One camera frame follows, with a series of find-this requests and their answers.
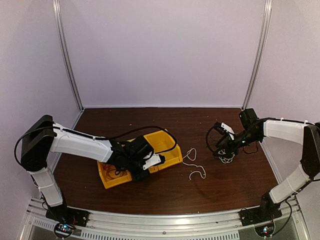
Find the aluminium front rail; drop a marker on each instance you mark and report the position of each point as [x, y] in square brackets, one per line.
[221, 225]

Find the right controller board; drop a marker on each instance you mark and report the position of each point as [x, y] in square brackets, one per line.
[265, 230]

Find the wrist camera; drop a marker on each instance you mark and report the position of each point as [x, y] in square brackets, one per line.
[153, 160]
[223, 129]

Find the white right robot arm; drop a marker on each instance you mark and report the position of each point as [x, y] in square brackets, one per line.
[293, 146]

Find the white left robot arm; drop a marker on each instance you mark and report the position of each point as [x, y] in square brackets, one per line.
[47, 137]

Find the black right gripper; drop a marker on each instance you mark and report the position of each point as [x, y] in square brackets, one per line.
[226, 146]

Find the yellow middle bin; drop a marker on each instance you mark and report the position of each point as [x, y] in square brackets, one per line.
[154, 169]

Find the aluminium corner post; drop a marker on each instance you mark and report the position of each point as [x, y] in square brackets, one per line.
[263, 36]
[65, 53]

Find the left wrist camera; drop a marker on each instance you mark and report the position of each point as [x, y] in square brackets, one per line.
[153, 160]

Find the aluminium corner post right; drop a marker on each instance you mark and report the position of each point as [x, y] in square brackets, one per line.
[263, 36]

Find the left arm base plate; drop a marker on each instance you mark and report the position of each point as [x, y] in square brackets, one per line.
[64, 214]

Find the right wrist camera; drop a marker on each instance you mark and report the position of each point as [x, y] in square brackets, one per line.
[223, 129]

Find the yellow bin near front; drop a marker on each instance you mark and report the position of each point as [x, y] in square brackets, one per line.
[110, 177]

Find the controller board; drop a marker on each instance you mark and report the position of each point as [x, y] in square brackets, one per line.
[265, 230]
[63, 230]

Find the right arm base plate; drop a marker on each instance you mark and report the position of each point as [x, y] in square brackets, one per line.
[255, 216]

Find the left controller board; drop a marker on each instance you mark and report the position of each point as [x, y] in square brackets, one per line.
[63, 230]

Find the aluminium corner post left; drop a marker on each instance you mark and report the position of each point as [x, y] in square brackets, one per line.
[65, 53]

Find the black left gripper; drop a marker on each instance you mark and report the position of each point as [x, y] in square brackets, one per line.
[138, 177]

